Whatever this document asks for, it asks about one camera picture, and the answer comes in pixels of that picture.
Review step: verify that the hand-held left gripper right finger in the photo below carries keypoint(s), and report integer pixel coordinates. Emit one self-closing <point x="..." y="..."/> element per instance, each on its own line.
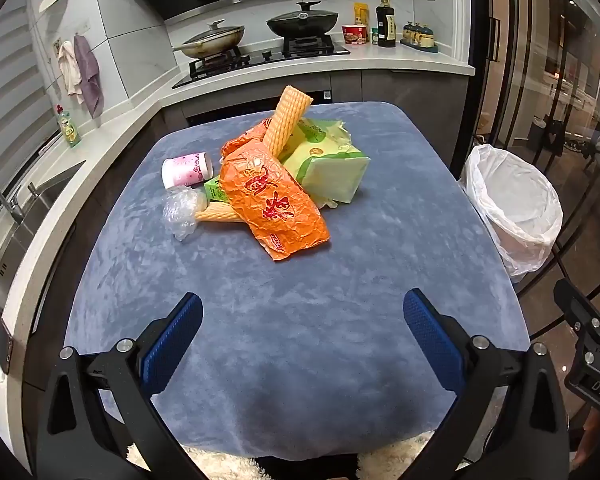
<point x="432" y="340"/>

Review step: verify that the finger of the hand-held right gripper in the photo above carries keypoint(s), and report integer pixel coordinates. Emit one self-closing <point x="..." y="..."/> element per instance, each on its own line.
<point x="580" y="305"/>

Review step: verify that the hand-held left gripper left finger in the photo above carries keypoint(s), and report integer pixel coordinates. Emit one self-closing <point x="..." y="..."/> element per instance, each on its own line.
<point x="172" y="345"/>

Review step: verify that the trash bin with white liner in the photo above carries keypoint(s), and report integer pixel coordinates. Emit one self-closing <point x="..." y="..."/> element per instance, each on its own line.
<point x="515" y="210"/>

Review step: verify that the orange plastic bag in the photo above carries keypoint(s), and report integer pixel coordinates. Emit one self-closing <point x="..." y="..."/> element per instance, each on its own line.
<point x="275" y="200"/>

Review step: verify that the green and white packaging bag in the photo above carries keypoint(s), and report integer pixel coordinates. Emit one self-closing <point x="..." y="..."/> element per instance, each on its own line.
<point x="330" y="170"/>

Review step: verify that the orange foam net sleeve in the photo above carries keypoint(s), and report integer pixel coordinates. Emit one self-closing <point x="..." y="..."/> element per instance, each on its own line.
<point x="220" y="214"/>
<point x="286" y="120"/>

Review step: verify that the person's right forearm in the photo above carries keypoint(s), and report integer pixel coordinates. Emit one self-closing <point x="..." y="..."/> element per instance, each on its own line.
<point x="585" y="435"/>

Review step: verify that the blue velvet tablecloth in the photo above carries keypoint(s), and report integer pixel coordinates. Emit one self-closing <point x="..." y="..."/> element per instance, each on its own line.
<point x="280" y="310"/>

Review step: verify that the clear crumpled plastic wrap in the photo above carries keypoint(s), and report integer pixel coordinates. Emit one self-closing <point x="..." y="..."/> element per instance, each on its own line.
<point x="180" y="212"/>

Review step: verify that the white fluffy rug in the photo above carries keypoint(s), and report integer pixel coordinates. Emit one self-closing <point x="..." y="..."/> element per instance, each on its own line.
<point x="230" y="466"/>

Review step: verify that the black bag with heart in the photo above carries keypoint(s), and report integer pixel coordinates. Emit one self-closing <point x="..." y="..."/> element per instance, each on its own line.
<point x="550" y="132"/>

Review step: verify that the small green carton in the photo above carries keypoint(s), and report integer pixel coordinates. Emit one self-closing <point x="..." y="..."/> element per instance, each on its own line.
<point x="214" y="191"/>

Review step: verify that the pink paper cup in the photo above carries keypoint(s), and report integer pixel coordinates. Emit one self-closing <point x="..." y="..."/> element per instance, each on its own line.
<point x="185" y="170"/>

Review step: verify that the steel sink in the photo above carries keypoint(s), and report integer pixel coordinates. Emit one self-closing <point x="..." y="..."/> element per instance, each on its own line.
<point x="10" y="255"/>

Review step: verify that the black-framed glass sliding door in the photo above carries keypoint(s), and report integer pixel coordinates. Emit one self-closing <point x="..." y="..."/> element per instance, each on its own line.
<point x="530" y="60"/>

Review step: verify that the metal faucet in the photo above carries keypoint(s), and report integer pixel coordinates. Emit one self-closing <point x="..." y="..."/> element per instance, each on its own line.
<point x="2" y="195"/>

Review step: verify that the green dish soap bottle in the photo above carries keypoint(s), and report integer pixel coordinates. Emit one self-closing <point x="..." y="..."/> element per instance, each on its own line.
<point x="69" y="127"/>

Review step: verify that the purple towel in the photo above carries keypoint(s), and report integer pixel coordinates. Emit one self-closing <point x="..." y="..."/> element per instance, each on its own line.
<point x="90" y="75"/>

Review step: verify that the white towel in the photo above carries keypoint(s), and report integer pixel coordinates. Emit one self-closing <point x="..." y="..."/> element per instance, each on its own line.
<point x="69" y="67"/>

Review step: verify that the black gas stove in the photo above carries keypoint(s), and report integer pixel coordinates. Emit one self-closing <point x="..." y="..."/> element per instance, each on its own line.
<point x="260" y="58"/>

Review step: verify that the small green-capped bottle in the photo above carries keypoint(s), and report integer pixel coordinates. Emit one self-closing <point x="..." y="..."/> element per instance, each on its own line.
<point x="375" y="36"/>

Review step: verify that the red instant noodle cup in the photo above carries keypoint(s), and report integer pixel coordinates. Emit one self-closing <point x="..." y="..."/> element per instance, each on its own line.
<point x="355" y="34"/>

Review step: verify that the dark soy sauce bottle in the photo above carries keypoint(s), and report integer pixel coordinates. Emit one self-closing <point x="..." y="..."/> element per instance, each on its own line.
<point x="386" y="22"/>

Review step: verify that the yellow packet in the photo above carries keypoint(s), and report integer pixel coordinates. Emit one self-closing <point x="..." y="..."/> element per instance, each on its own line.
<point x="361" y="12"/>

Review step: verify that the black wok with lid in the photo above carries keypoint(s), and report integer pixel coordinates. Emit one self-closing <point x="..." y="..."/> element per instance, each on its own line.
<point x="302" y="22"/>

